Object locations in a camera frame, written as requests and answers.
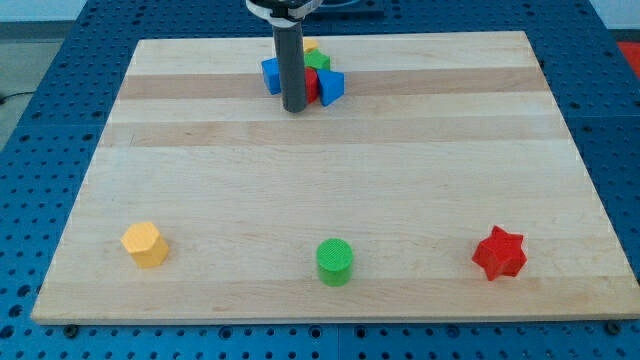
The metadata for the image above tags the green cylinder block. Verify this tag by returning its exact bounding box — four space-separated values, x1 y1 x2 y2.
316 238 354 287

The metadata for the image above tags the blue cube block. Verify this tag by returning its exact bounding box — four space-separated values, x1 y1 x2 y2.
261 58 281 95

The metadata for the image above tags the wooden board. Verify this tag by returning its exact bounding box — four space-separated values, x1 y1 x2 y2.
32 31 639 325

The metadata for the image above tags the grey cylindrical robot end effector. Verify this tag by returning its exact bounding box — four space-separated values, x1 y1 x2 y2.
273 22 307 113

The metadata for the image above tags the black cable on floor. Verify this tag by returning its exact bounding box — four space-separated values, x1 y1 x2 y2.
0 90 35 106

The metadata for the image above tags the red star block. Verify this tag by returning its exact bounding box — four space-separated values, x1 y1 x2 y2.
472 225 527 281

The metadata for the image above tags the small yellow block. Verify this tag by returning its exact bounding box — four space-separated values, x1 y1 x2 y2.
303 38 319 53

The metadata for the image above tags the blue triangular block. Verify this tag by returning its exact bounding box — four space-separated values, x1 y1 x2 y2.
316 69 345 106

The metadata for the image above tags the yellow hexagon block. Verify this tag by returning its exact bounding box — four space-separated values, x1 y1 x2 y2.
121 222 170 269

